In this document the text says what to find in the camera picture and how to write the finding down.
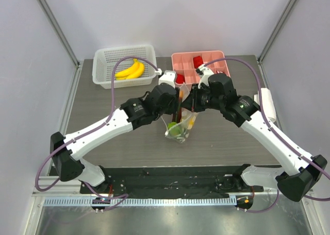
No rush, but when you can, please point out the clear zip top bag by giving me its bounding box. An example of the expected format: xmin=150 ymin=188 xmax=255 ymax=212
xmin=161 ymin=83 xmax=200 ymax=144

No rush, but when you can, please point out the fake yellow banana bunch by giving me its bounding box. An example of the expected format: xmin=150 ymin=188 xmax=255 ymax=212
xmin=115 ymin=58 xmax=145 ymax=80

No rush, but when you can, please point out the fake steak slice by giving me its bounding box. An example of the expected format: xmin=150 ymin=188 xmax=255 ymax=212
xmin=172 ymin=84 xmax=189 ymax=123

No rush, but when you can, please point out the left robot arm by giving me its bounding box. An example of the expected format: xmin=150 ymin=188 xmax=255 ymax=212
xmin=51 ymin=83 xmax=179 ymax=193

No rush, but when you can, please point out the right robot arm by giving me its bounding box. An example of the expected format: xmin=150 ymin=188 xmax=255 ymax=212
xmin=182 ymin=73 xmax=327 ymax=202

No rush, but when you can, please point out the fake green leaf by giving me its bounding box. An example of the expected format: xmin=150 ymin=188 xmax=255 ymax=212
xmin=167 ymin=122 xmax=182 ymax=137

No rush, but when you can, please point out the fake yellow lemon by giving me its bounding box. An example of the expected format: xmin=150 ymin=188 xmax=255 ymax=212
xmin=187 ymin=116 xmax=196 ymax=129

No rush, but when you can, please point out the red item lower compartment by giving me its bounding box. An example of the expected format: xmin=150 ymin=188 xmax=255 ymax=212
xmin=175 ymin=74 xmax=185 ymax=85

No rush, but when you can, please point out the red item compartment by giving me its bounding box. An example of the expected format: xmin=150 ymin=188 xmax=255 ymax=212
xmin=193 ymin=55 xmax=204 ymax=69
xmin=175 ymin=74 xmax=185 ymax=85

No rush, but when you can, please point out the pink divided organizer tray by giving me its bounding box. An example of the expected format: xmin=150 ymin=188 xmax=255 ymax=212
xmin=171 ymin=50 xmax=232 ymax=88

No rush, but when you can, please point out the red item upper compartment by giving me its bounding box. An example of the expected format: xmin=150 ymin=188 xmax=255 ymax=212
xmin=193 ymin=55 xmax=204 ymax=69

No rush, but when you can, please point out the white perforated plastic basket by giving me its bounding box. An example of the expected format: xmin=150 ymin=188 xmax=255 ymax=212
xmin=92 ymin=44 xmax=158 ymax=90

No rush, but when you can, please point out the rolled white towel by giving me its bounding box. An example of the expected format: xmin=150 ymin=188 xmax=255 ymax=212
xmin=261 ymin=88 xmax=277 ymax=123

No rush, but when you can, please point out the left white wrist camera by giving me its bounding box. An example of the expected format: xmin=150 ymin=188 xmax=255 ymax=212
xmin=155 ymin=69 xmax=177 ymax=88

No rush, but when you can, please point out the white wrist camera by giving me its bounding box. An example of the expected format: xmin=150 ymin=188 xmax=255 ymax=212
xmin=155 ymin=69 xmax=177 ymax=88
xmin=196 ymin=65 xmax=214 ymax=89

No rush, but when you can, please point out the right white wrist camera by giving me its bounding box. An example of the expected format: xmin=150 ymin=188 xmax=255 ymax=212
xmin=196 ymin=65 xmax=214 ymax=89

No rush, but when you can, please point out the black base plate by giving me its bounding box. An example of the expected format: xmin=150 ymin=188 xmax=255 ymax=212
xmin=79 ymin=164 xmax=266 ymax=200

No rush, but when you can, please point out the white slotted cable duct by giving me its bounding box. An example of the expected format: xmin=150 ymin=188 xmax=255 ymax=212
xmin=43 ymin=196 xmax=237 ymax=207

